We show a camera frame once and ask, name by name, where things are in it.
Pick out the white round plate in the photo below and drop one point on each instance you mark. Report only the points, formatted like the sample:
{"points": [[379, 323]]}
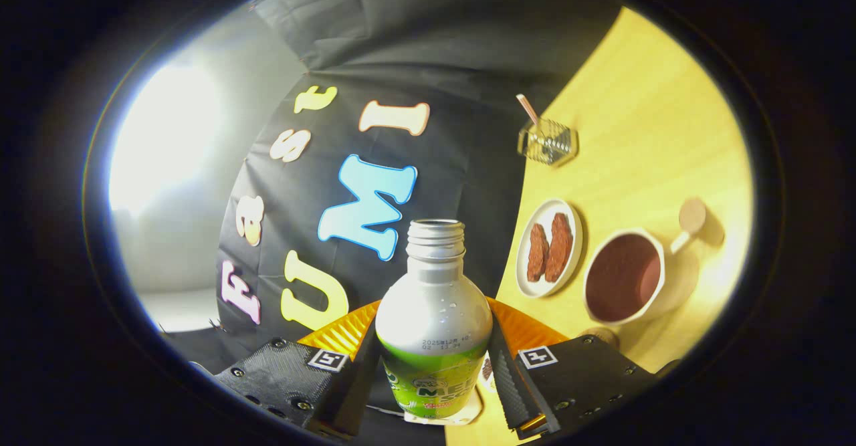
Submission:
{"points": [[545, 208]]}

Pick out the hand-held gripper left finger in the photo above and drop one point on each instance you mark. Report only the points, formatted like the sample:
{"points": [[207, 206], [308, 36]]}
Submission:
{"points": [[358, 386]]}

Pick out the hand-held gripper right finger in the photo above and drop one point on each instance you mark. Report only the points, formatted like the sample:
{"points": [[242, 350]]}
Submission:
{"points": [[508, 386]]}

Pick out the wooden table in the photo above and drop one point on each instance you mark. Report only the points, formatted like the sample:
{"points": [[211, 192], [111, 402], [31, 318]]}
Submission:
{"points": [[635, 132]]}

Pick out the brown meat piece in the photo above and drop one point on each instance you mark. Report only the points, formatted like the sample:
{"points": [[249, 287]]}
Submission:
{"points": [[537, 255], [560, 249]]}

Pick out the striped straw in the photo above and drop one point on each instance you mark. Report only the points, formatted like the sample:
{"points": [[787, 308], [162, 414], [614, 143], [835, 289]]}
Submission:
{"points": [[527, 108]]}

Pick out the silver juice bottle green label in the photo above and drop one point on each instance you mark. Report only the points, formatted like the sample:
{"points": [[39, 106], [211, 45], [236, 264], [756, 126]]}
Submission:
{"points": [[435, 305]]}

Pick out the black backdrop cloth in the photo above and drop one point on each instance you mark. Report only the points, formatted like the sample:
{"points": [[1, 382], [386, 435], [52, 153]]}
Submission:
{"points": [[435, 45]]}

